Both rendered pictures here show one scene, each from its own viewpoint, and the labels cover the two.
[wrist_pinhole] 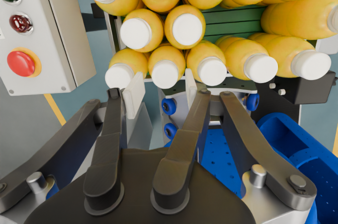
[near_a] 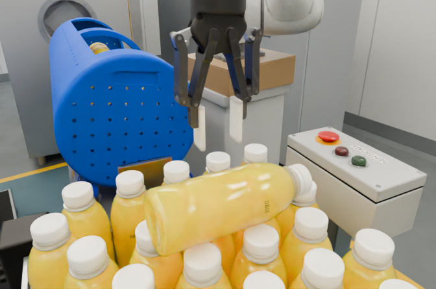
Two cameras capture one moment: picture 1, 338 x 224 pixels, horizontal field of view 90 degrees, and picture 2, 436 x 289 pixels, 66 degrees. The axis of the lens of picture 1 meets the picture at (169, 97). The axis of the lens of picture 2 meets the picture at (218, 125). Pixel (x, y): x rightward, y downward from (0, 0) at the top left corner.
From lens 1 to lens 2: 0.40 m
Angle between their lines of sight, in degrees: 44
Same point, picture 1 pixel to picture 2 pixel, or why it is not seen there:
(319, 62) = (75, 191)
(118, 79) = (254, 148)
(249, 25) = not seen: outside the picture
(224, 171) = (132, 124)
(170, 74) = (214, 158)
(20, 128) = not seen: hidden behind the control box
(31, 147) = not seen: hidden behind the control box
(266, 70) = (127, 177)
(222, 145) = (128, 158)
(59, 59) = (305, 146)
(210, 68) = (180, 167)
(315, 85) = (24, 231)
